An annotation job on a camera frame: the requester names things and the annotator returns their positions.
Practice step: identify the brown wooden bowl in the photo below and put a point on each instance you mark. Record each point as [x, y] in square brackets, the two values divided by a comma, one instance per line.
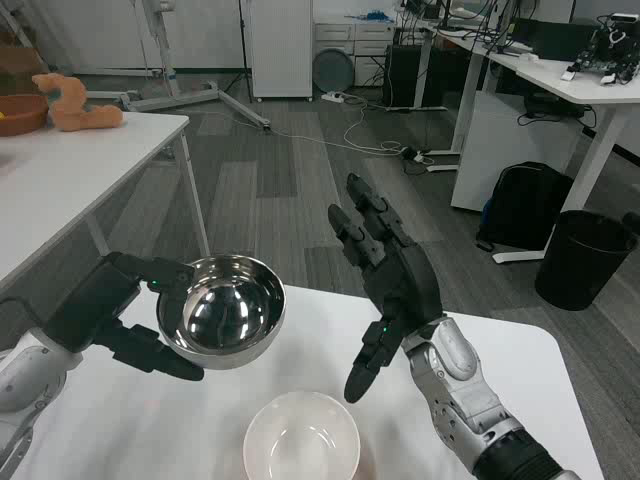
[20, 115]

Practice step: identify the black box on desk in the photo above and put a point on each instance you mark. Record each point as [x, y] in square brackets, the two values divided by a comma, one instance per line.
[545, 37]

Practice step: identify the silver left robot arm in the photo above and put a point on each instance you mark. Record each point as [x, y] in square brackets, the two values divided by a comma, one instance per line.
[25, 380]

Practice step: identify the tall white cabinet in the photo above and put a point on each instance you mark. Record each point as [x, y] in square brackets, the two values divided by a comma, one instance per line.
[280, 50]

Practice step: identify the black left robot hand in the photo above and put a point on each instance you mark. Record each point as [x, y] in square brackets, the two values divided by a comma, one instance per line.
[95, 305]

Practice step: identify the white wheeled gantry stand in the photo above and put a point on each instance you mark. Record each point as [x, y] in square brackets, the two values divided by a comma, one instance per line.
[165, 65]

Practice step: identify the grey round tray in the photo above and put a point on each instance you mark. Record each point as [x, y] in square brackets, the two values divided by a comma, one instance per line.
[332, 70]

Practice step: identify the white office desk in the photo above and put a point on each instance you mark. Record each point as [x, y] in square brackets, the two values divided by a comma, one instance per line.
[565, 80]

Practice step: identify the small robot on desk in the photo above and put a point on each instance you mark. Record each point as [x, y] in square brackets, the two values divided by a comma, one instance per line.
[607, 50]

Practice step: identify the black tripod stand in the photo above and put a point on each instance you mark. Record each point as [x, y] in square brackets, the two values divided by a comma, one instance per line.
[245, 45]

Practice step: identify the shiny metal bowl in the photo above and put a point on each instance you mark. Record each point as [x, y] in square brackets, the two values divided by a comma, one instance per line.
[225, 315]

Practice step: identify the white power strip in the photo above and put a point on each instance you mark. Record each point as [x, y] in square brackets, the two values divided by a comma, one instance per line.
[332, 97]

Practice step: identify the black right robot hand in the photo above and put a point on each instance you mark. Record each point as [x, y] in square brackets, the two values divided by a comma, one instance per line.
[410, 285]

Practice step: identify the white ceramic bowl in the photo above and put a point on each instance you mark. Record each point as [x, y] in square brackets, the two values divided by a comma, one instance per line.
[300, 440]

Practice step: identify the black backpack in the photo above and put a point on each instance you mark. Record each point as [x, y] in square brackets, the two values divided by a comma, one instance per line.
[530, 205]

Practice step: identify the power adapter on floor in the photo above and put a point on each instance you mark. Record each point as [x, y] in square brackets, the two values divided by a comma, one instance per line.
[415, 155]

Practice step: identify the black trash bin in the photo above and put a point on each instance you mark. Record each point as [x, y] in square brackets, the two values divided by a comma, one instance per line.
[580, 265]

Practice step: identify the black computer tower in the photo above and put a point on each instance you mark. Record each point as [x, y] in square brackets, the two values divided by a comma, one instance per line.
[402, 75]

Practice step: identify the orange plush toy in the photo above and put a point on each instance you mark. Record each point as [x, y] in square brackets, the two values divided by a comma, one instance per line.
[70, 105]

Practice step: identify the white drawer unit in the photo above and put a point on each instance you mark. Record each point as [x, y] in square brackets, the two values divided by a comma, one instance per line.
[370, 45]

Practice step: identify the white side table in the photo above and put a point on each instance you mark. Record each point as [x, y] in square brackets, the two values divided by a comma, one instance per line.
[75, 165]

